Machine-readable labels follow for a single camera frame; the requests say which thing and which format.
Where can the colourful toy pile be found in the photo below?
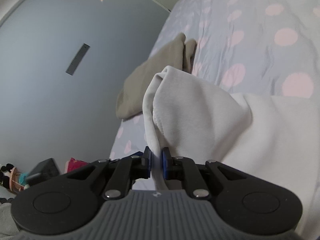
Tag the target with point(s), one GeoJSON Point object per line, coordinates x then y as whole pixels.
{"type": "Point", "coordinates": [12, 179]}

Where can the white sweatshirt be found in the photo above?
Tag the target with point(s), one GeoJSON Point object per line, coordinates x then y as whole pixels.
{"type": "Point", "coordinates": [275, 138]}

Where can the grey pink polka-dot bedspread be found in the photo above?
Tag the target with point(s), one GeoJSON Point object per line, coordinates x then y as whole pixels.
{"type": "Point", "coordinates": [265, 47]}

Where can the red pink floor item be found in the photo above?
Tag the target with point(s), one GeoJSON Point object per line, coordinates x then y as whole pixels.
{"type": "Point", "coordinates": [73, 164]}

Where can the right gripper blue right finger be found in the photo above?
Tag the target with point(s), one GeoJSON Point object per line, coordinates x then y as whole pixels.
{"type": "Point", "coordinates": [186, 171]}

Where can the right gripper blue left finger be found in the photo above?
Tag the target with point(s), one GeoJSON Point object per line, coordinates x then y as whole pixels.
{"type": "Point", "coordinates": [122, 173]}

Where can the grey wall plate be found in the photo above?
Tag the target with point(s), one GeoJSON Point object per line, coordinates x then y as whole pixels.
{"type": "Point", "coordinates": [77, 59]}

